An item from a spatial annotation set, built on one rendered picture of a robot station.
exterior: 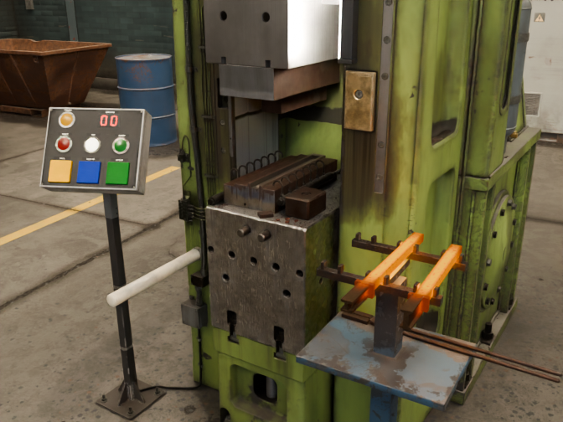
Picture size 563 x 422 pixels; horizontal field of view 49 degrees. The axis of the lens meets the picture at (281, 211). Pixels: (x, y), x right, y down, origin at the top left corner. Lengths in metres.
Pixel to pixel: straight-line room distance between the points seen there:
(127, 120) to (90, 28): 8.30
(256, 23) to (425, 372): 1.06
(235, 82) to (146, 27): 7.81
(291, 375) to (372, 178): 0.70
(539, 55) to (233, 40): 5.31
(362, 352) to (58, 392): 1.52
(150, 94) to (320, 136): 4.22
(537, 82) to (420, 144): 5.20
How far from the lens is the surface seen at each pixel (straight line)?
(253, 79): 1.86
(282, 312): 1.98
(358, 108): 1.83
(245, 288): 2.03
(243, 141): 2.18
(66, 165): 2.17
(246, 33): 1.86
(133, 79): 6.42
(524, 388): 2.86
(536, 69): 6.95
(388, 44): 1.80
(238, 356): 2.19
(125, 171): 2.09
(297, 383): 2.10
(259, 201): 1.95
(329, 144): 2.32
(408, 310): 1.32
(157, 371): 2.83
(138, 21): 9.76
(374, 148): 1.86
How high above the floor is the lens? 1.60
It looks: 21 degrees down
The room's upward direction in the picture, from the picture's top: straight up
